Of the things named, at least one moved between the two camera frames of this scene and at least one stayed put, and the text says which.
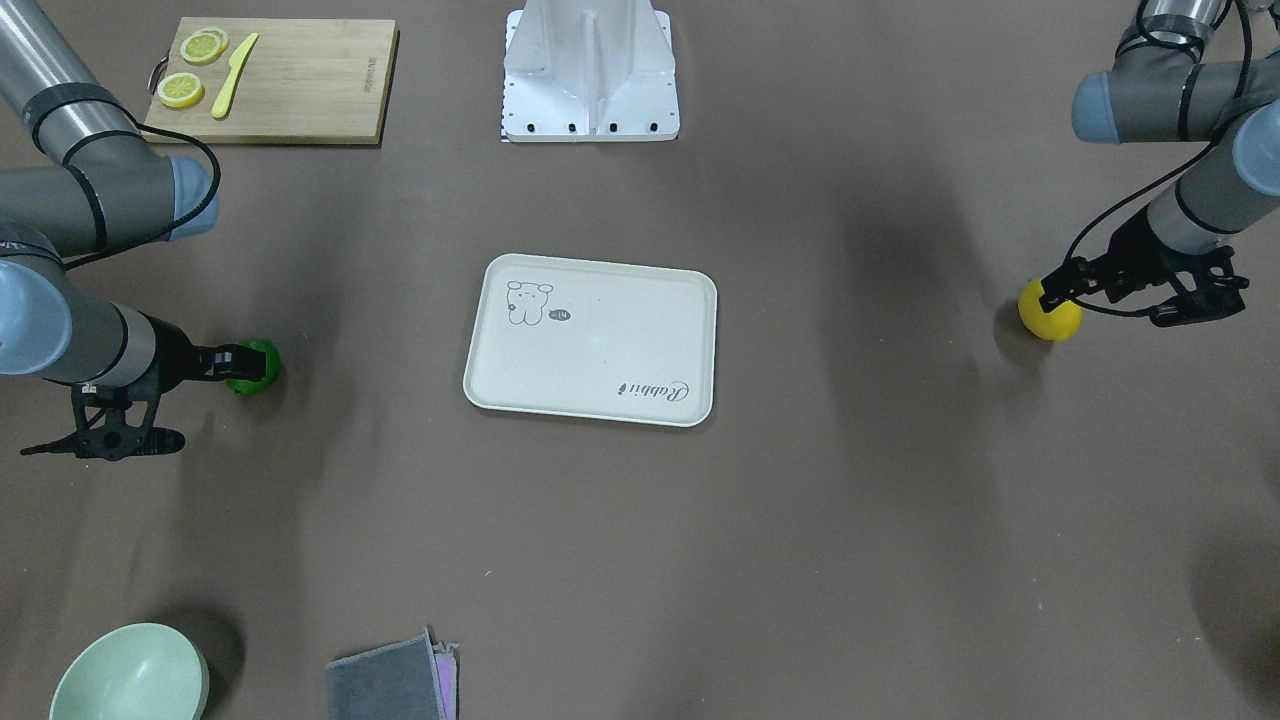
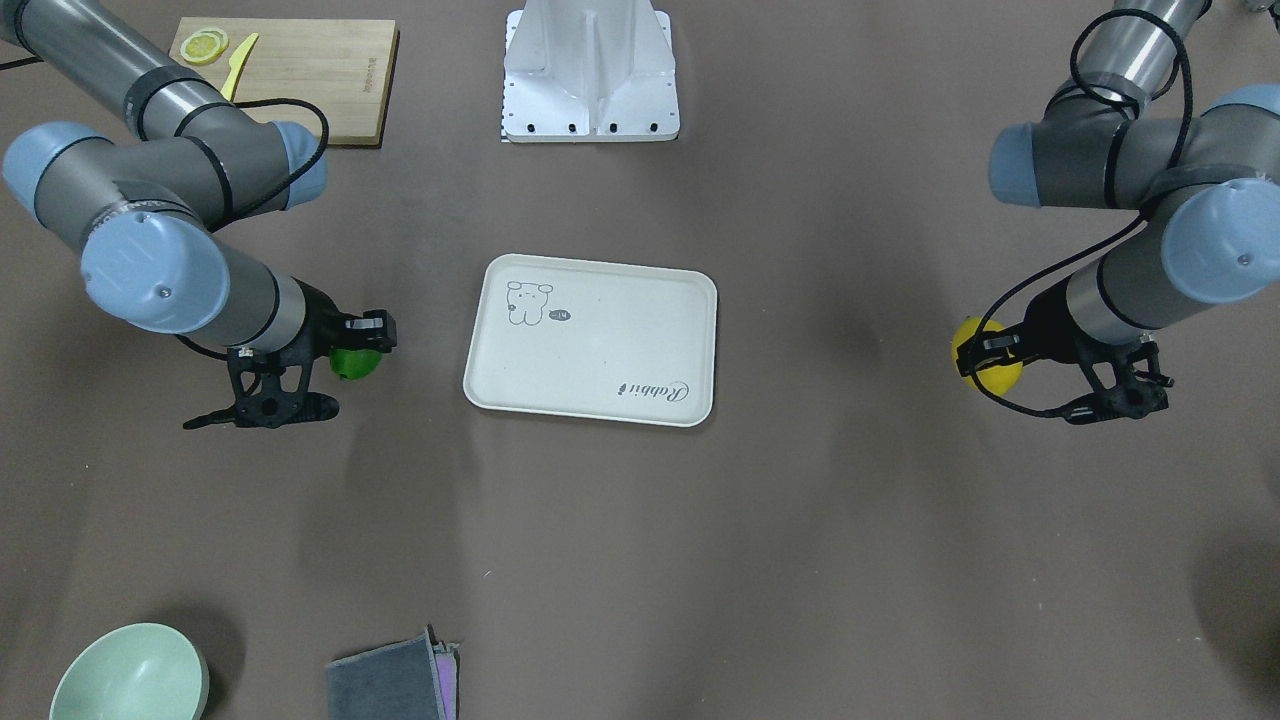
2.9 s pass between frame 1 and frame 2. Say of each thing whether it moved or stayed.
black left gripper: moved
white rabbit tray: stayed
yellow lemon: moved
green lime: moved
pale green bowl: stayed
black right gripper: moved
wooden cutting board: stayed
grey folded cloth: stayed
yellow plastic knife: stayed
